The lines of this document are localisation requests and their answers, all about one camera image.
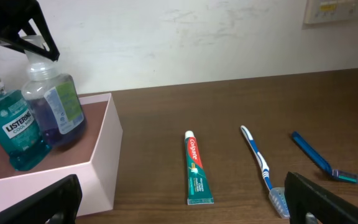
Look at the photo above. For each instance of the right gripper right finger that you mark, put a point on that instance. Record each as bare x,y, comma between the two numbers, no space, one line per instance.
308,202

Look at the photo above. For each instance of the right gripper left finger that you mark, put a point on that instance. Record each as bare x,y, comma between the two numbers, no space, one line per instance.
58,203

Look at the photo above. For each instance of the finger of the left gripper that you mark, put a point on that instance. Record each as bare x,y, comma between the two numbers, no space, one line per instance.
14,17

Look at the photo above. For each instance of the clear purple spray bottle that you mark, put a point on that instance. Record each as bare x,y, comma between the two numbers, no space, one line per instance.
53,101

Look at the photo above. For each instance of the teal mouthwash bottle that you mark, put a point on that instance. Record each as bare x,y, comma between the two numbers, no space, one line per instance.
20,135

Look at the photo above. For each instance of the blue white toothbrush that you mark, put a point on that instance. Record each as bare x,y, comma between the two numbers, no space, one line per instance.
275,194

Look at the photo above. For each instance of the blue disposable razor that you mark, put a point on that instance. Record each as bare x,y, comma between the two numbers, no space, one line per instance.
321,162

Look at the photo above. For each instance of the white open cardboard box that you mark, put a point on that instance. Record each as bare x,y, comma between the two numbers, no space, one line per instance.
94,159

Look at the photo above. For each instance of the toothpaste tube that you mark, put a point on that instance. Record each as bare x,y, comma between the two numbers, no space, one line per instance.
199,191

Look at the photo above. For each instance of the white wall switch panel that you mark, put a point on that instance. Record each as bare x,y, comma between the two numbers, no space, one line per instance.
323,11

